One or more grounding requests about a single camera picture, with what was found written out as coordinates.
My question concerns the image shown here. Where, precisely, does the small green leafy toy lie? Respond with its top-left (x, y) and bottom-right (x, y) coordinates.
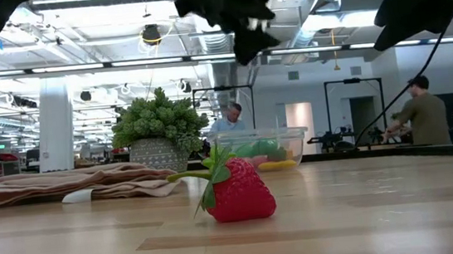
top-left (268, 145), bottom-right (290, 164)

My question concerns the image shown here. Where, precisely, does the yellow toy banana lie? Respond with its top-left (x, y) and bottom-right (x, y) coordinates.
top-left (256, 158), bottom-right (298, 173)

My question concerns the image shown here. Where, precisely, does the red toy strawberry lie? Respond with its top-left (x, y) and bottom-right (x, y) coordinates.
top-left (163, 137), bottom-right (279, 228)

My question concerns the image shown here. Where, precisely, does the clear plastic tupperware container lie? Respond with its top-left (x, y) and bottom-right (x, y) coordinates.
top-left (206, 123), bottom-right (311, 178)

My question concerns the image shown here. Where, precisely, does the person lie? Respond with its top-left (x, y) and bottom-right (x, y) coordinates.
top-left (375, 72), bottom-right (453, 151)
top-left (206, 101), bottom-right (249, 136)

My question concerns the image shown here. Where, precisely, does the black ceiling spotlight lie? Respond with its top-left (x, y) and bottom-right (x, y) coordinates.
top-left (140, 23), bottom-right (163, 47)

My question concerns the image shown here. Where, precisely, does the long ceiling light bar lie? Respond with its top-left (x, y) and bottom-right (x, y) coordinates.
top-left (0, 26), bottom-right (453, 87)

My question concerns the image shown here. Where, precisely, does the potted green succulent plant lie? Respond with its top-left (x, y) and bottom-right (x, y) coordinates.
top-left (106, 82), bottom-right (215, 178)

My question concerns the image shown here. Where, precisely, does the folded beige cloth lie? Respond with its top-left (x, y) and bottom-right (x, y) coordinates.
top-left (0, 156), bottom-right (183, 214)

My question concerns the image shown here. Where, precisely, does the white building column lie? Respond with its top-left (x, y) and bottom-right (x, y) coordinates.
top-left (31, 77), bottom-right (80, 174)

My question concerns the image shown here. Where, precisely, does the black metal frame stand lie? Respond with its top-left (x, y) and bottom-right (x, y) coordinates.
top-left (323, 76), bottom-right (389, 151)
top-left (191, 83), bottom-right (257, 136)

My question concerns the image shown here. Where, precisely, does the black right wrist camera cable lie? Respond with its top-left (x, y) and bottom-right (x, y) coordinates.
top-left (340, 0), bottom-right (453, 148)

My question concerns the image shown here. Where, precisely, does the black metal rig frame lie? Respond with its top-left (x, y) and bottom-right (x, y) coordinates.
top-left (300, 139), bottom-right (453, 175)

